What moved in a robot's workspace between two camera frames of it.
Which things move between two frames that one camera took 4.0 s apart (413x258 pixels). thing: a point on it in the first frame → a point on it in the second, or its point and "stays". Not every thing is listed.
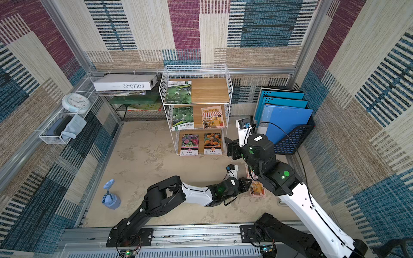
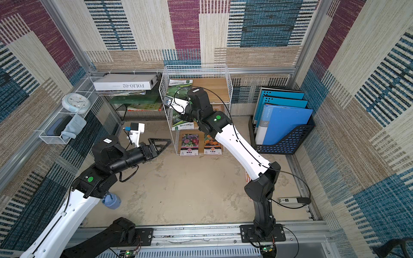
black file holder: x=287 y=145 stays
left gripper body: x=241 y=187 → x=149 y=156
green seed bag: x=183 y=118 stays
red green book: x=145 y=107 stays
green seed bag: x=179 y=92 stays
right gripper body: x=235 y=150 → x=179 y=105
